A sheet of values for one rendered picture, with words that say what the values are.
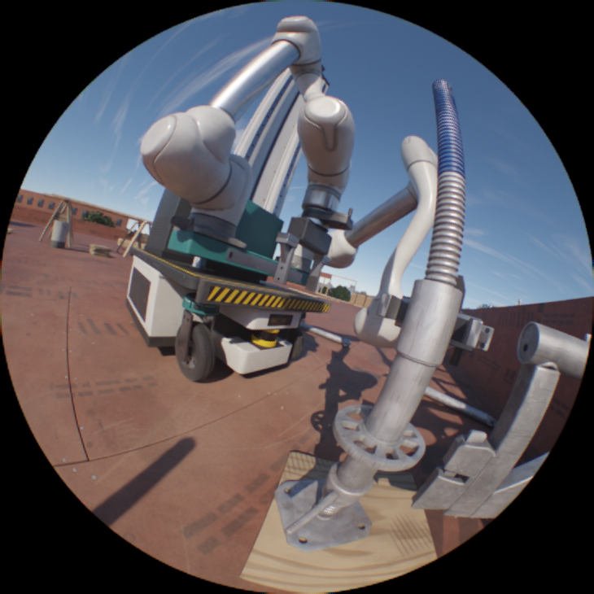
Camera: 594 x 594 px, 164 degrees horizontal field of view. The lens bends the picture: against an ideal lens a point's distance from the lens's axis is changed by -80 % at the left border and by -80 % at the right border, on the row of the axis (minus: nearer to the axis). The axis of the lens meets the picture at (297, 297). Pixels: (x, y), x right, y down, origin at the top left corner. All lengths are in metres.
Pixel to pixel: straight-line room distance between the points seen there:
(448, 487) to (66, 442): 0.59
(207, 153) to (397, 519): 0.80
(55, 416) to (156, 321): 0.42
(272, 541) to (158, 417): 0.35
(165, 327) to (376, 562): 0.77
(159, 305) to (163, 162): 0.41
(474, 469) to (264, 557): 0.29
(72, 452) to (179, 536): 0.23
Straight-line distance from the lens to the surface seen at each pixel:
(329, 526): 0.40
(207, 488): 0.42
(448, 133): 0.33
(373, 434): 0.25
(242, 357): 0.64
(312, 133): 0.39
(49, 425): 0.54
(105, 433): 0.50
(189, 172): 0.47
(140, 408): 0.55
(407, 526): 0.48
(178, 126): 0.46
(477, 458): 0.30
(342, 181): 0.52
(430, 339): 0.21
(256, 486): 0.44
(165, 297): 0.67
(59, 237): 3.58
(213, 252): 0.58
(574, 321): 1.30
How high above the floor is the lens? 0.37
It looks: 4 degrees down
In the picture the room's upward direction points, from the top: 16 degrees clockwise
